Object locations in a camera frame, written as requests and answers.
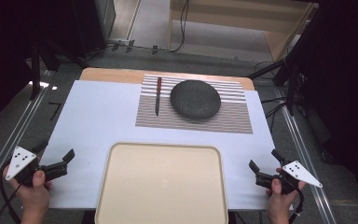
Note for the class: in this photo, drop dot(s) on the person's left hand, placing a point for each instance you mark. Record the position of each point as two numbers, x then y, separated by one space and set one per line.
34 197

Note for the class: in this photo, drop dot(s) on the metal floor rail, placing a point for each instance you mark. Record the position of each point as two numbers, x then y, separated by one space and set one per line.
304 161
15 140

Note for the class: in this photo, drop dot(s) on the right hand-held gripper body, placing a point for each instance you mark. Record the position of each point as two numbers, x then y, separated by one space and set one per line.
301 174

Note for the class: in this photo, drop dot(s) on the power strip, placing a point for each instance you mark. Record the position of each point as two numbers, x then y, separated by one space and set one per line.
122 43

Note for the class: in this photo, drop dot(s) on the light wooden shelf unit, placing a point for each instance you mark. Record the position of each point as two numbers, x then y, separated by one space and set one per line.
217 17

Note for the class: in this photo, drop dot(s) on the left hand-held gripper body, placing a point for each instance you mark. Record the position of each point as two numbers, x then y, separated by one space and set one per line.
20 159

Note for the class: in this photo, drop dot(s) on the dark cabinet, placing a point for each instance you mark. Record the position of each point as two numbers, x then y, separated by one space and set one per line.
90 21

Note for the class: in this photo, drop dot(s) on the beige plastic tray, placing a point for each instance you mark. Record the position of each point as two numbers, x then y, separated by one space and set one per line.
161 183

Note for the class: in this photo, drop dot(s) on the striped woven placemat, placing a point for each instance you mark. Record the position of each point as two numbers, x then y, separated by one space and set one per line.
230 121

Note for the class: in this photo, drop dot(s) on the black metal stand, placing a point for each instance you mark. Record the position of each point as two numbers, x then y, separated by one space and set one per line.
36 68
292 87

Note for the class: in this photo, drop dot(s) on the white table sheet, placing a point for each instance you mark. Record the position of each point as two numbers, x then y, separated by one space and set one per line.
99 118

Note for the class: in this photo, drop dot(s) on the dark grey round plate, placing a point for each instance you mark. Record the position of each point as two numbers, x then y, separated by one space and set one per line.
195 99

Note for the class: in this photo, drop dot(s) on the person's right hand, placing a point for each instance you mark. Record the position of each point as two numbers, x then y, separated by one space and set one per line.
278 200

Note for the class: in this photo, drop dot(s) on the dark curtain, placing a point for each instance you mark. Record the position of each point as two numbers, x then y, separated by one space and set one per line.
348 77
3 46

